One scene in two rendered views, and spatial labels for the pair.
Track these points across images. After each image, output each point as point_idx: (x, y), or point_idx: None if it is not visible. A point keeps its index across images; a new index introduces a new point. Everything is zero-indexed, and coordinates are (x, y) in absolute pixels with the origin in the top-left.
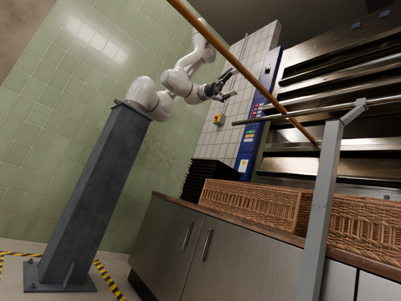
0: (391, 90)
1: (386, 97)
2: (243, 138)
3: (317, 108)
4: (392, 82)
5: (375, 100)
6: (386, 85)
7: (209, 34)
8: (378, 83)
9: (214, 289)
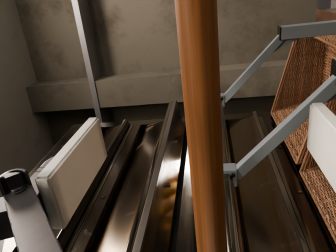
0: (149, 246)
1: (223, 151)
2: None
3: (230, 222)
4: (142, 231)
5: (226, 159)
6: (144, 238)
7: None
8: (136, 246)
9: None
